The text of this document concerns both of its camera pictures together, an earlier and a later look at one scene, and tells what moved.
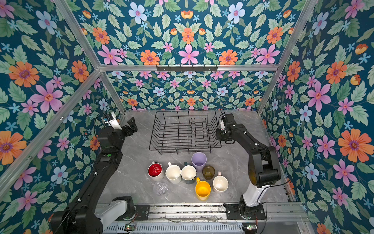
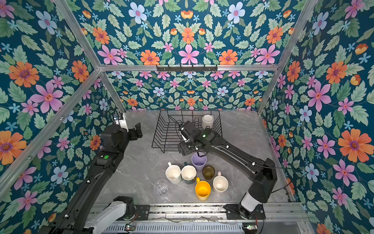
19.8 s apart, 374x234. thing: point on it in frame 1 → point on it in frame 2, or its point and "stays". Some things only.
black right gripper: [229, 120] → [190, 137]
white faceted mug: [173, 173] stays
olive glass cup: [208, 172] stays
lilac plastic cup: [198, 160] stays
